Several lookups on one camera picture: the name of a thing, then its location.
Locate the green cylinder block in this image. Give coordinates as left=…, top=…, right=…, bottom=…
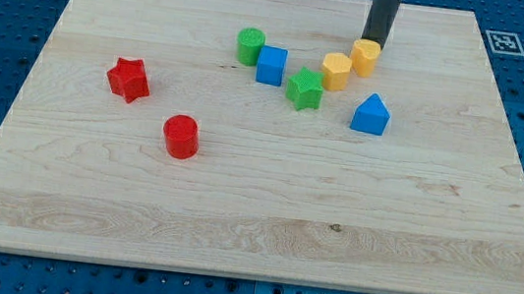
left=236, top=27, right=265, bottom=67

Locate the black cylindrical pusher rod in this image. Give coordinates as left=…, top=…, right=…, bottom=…
left=361, top=0, right=402, bottom=49

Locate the yellow hexagon block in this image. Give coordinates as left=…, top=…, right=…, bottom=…
left=320, top=52, right=352, bottom=91

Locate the red cylinder block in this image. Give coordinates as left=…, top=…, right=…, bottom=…
left=163, top=115, right=200, bottom=159

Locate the yellow heart block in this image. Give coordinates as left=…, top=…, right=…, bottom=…
left=350, top=38, right=381, bottom=78

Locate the blue cube block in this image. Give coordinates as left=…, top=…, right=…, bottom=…
left=255, top=45, right=289, bottom=87

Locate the blue triangle house block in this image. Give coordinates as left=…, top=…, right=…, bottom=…
left=349, top=93, right=390, bottom=136

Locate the light wooden board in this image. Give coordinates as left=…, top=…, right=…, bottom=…
left=0, top=0, right=524, bottom=294

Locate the green star block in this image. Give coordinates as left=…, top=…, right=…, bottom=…
left=286, top=67, right=323, bottom=111

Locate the white fiducial marker tag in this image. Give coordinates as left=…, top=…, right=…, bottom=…
left=486, top=29, right=524, bottom=57

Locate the red star block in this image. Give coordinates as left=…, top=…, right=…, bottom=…
left=107, top=57, right=149, bottom=103

